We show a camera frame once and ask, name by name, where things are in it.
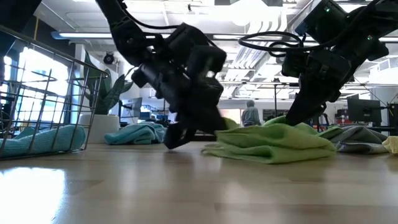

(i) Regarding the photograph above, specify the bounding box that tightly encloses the snake plant in white pot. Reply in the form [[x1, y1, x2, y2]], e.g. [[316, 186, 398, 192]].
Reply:
[[77, 51, 141, 144]]

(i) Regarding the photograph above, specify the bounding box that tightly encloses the black computer monitor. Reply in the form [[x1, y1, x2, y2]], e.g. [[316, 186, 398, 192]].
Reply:
[[347, 98, 382, 124]]

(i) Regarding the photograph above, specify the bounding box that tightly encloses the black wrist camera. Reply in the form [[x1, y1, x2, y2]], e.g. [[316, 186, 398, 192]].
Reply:
[[169, 23, 228, 80], [281, 51, 308, 78]]

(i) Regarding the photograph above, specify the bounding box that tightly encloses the light blue microfiber towel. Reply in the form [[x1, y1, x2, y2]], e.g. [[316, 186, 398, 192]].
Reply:
[[104, 122, 169, 146]]

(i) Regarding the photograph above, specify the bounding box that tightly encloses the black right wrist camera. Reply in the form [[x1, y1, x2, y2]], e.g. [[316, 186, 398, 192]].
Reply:
[[281, 51, 308, 78]]

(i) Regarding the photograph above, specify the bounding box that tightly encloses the person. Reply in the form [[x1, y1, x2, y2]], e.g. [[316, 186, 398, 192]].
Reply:
[[241, 99, 262, 128]]

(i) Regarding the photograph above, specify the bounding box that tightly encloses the long ceiling light strip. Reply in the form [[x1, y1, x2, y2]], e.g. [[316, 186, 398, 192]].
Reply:
[[51, 30, 398, 43]]

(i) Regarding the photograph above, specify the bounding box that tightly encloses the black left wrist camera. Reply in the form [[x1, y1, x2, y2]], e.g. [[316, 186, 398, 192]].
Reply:
[[169, 23, 228, 80]]

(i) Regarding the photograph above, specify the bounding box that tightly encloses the grey monitor on arm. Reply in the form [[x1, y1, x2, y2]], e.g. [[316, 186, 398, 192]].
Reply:
[[119, 97, 143, 124]]

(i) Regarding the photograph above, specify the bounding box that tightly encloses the grey microfiber towel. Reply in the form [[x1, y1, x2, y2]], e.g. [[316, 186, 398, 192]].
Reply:
[[329, 124, 389, 155]]

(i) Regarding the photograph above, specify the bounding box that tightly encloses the black equipment box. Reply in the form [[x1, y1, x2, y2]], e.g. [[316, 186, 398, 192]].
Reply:
[[387, 103, 398, 128]]

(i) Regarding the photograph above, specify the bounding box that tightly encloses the yellow microfiber towel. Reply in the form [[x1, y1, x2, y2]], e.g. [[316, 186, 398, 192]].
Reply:
[[382, 136, 398, 156]]

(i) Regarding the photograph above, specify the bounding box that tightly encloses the metal wire basket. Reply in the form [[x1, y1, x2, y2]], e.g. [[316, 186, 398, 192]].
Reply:
[[0, 24, 109, 161]]

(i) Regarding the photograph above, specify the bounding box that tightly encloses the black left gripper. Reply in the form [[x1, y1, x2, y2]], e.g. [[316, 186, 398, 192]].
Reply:
[[132, 63, 229, 150]]

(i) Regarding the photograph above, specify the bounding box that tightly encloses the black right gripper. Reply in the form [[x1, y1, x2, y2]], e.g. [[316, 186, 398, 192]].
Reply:
[[285, 49, 352, 127]]

